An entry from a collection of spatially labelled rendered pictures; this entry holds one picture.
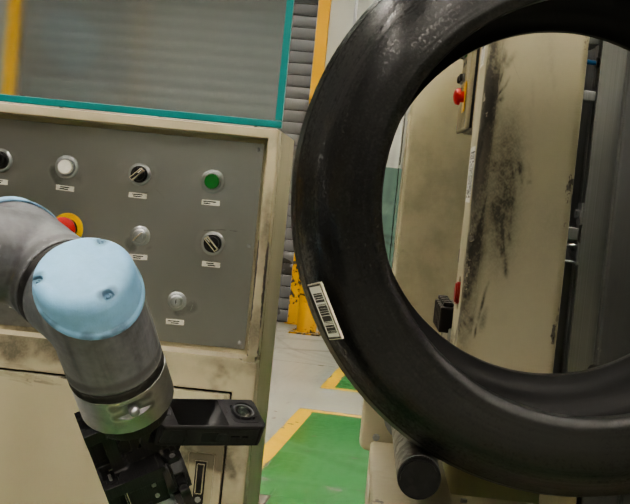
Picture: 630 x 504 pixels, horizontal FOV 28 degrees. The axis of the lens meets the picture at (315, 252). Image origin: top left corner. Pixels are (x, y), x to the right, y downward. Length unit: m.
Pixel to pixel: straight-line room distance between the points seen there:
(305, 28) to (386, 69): 9.55
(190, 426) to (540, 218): 0.62
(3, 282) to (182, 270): 0.93
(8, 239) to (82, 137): 0.95
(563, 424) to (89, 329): 0.47
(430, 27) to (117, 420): 0.47
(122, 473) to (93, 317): 0.21
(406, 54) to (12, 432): 1.10
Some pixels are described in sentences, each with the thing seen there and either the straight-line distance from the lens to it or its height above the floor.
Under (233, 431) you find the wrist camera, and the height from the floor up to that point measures 0.94.
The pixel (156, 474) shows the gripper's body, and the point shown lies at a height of 0.89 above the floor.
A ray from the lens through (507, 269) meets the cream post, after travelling 1.64.
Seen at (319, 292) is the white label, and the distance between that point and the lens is 1.24.
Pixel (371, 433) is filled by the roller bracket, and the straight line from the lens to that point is 1.64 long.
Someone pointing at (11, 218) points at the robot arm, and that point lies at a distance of 1.17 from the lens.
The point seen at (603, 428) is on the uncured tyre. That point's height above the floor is 0.98.
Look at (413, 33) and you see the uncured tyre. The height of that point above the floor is 1.34.
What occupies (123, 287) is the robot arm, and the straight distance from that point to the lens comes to 1.08.
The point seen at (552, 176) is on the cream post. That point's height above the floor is 1.23.
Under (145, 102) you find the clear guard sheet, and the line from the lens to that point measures 2.05.
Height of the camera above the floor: 1.18
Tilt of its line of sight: 3 degrees down
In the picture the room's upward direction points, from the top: 6 degrees clockwise
